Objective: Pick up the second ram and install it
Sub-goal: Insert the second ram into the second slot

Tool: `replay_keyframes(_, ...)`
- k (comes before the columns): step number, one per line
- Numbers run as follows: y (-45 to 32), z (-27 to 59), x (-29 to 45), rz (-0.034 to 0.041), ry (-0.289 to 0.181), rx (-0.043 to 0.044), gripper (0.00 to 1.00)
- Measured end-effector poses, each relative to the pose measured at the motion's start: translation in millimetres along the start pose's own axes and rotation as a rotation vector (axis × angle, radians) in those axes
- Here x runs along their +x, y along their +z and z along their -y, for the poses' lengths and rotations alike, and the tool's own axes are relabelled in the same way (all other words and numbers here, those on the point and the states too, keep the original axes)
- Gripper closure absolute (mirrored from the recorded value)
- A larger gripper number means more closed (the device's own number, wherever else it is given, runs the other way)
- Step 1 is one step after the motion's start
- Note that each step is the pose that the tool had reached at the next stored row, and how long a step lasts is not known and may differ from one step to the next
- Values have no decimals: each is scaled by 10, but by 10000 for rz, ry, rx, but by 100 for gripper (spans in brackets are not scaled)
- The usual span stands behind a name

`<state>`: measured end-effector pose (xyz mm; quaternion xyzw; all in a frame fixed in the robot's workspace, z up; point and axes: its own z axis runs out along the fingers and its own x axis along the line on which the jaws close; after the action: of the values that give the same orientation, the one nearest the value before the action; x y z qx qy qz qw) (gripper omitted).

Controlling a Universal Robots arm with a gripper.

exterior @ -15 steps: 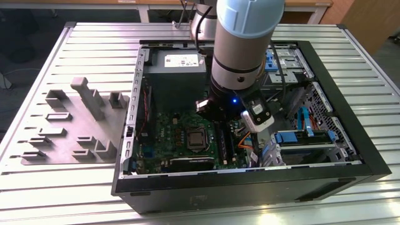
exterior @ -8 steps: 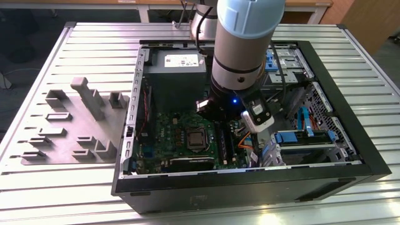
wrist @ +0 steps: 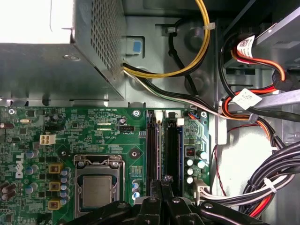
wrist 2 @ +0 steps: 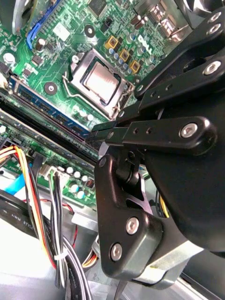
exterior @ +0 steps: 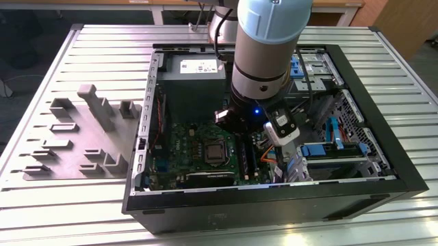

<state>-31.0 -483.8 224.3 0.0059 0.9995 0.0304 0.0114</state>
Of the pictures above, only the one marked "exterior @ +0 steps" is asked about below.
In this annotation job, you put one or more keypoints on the grey parts rack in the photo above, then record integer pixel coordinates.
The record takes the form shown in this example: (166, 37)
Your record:
(88, 128)

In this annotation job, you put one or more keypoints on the brown wooden cabinet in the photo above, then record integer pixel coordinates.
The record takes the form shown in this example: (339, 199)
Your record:
(403, 25)

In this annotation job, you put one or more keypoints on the silver disk bay frame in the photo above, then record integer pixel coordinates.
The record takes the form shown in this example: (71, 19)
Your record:
(338, 162)

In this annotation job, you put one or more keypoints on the black open PC case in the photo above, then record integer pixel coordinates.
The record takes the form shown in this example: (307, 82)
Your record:
(274, 202)

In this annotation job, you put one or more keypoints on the silver CPU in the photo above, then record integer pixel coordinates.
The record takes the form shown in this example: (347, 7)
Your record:
(215, 151)

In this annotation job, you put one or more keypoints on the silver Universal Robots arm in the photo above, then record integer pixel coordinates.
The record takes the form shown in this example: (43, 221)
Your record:
(263, 51)

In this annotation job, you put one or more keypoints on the wooden top desk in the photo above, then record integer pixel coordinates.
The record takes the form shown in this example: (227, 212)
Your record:
(335, 4)

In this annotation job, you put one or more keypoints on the hard disk in blue carrier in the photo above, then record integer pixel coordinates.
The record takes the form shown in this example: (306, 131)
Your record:
(316, 150)

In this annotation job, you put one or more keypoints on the green Dell motherboard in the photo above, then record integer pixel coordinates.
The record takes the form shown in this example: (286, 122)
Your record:
(184, 143)

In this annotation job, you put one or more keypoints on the silver metal drive cage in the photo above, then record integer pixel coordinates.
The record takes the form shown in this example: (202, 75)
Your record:
(322, 84)

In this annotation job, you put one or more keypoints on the blue plastic drive carrier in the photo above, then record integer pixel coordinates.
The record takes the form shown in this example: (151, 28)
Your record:
(296, 71)

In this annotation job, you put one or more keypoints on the grey power supply unit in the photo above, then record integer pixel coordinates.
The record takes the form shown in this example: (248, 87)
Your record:
(191, 92)

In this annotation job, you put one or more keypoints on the black graphics card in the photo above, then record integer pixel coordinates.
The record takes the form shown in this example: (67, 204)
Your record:
(210, 178)

